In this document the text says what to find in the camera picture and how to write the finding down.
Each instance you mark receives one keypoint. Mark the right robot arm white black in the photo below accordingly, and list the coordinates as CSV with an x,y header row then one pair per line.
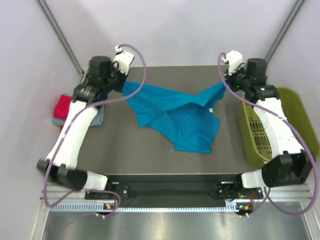
x,y
290,164

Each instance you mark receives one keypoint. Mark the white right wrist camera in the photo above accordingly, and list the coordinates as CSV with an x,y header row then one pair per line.
x,y
233,60

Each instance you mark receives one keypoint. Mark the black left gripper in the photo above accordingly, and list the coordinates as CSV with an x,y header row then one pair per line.
x,y
123,77

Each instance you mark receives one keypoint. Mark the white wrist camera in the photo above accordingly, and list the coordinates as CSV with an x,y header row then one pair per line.
x,y
233,60
122,60

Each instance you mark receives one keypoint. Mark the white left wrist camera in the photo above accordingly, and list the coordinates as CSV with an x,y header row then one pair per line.
x,y
122,60

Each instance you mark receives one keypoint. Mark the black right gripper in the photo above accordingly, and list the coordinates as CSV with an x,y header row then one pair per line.
x,y
229,77

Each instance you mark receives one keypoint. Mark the red folded t shirt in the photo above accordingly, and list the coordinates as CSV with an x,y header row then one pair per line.
x,y
62,107

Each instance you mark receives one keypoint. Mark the right aluminium frame post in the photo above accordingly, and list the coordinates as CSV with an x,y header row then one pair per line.
x,y
294,12

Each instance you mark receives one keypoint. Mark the blue t shirt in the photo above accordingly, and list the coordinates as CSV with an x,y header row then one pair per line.
x,y
184,119

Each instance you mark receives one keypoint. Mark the left aluminium frame post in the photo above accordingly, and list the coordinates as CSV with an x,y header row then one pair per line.
x,y
60,35

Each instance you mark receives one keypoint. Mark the aluminium frame post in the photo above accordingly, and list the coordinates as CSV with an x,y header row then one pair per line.
x,y
60,35
294,12

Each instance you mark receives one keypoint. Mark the aluminium front rail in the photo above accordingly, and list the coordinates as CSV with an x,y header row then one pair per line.
x,y
56,192

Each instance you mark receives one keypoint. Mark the grey folded t shirt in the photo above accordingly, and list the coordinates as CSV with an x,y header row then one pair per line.
x,y
97,121

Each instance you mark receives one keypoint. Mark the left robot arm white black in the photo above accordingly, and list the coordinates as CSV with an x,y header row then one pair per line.
x,y
60,166

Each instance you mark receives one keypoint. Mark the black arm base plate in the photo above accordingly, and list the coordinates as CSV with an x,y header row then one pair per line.
x,y
201,190

